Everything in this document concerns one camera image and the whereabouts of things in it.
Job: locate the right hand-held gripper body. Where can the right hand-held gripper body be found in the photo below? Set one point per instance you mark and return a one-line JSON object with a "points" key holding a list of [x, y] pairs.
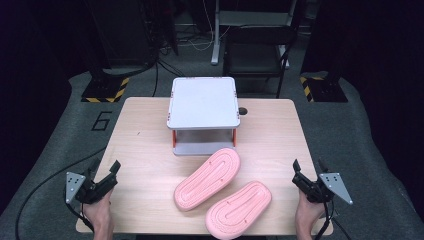
{"points": [[315, 191]]}

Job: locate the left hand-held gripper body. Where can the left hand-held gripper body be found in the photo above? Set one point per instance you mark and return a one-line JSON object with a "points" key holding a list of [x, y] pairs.
{"points": [[87, 193]]}

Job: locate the pink slipper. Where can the pink slipper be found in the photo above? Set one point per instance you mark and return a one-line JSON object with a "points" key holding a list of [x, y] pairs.
{"points": [[208, 178], [238, 210]]}

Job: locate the white two-tier shoe rack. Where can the white two-tier shoe rack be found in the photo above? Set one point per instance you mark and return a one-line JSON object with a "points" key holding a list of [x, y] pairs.
{"points": [[203, 103]]}

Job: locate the person's right hand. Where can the person's right hand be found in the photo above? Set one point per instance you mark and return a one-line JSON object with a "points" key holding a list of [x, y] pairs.
{"points": [[308, 213]]}

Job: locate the person's left hand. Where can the person's left hand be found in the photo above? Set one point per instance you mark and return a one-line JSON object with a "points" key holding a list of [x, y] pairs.
{"points": [[98, 213]]}

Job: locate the hazard-striped black stand base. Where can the hazard-striped black stand base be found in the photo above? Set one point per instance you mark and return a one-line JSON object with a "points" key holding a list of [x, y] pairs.
{"points": [[325, 90], [103, 91]]}

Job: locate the black folding chair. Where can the black folding chair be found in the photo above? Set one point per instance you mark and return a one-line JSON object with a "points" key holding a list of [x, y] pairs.
{"points": [[253, 56]]}

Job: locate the dark equipment cabinet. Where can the dark equipment cabinet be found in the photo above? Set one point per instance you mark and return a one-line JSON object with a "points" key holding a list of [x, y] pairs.
{"points": [[123, 30]]}

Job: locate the white metal desk frame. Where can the white metal desk frame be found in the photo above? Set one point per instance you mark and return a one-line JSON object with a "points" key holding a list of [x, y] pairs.
{"points": [[216, 33]]}

